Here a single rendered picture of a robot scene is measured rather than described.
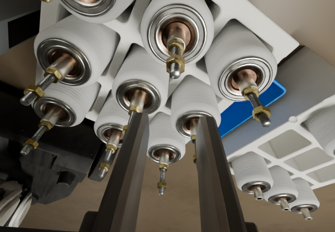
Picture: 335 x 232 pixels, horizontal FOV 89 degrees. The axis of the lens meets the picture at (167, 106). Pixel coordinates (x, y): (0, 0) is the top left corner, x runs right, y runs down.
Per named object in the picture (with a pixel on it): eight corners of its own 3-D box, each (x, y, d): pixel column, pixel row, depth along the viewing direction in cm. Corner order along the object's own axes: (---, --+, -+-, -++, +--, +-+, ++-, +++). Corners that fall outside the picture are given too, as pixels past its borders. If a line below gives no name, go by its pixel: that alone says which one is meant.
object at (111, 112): (140, 103, 54) (126, 153, 40) (111, 88, 50) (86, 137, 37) (156, 82, 48) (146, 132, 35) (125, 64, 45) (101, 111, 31)
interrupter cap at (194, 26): (135, 23, 21) (134, 24, 21) (192, -12, 19) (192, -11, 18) (165, 71, 25) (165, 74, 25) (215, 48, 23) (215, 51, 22)
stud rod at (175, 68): (182, 40, 20) (183, 73, 15) (178, 47, 21) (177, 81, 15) (174, 36, 20) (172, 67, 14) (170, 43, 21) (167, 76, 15)
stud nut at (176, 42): (187, 45, 19) (188, 48, 18) (179, 57, 20) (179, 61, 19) (172, 36, 19) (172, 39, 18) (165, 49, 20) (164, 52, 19)
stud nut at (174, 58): (189, 60, 16) (189, 65, 16) (179, 74, 17) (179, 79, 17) (170, 51, 16) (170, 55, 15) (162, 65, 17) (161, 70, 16)
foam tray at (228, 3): (176, 112, 65) (175, 153, 51) (70, 62, 53) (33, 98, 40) (262, 16, 42) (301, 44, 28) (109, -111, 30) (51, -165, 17)
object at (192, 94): (191, 95, 50) (196, 146, 37) (165, 76, 47) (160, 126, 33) (217, 73, 45) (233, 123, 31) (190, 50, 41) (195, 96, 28)
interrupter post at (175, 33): (164, 32, 22) (161, 42, 19) (181, 22, 21) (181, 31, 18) (172, 48, 23) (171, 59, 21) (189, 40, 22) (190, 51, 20)
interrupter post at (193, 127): (195, 129, 34) (196, 143, 31) (186, 123, 33) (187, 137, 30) (204, 123, 32) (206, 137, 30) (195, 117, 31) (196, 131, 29)
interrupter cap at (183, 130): (195, 140, 36) (196, 143, 35) (167, 124, 33) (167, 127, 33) (224, 122, 32) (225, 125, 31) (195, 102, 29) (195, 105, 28)
